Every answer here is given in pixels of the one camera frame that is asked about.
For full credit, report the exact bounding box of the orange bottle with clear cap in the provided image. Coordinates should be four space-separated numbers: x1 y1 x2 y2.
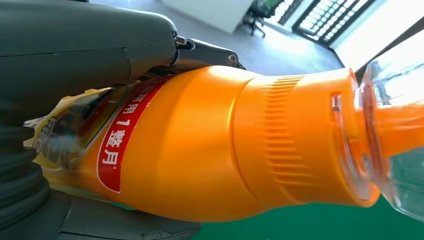
23 29 424 223

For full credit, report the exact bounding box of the white cupboard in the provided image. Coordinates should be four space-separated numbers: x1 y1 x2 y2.
161 0 255 35

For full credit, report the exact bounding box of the black office chair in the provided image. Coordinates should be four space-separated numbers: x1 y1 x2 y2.
241 0 283 38

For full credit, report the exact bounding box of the black framed window grille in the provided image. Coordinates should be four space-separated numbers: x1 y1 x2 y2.
278 0 379 48

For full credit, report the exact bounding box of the green table mat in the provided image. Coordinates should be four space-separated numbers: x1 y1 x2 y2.
190 195 424 240

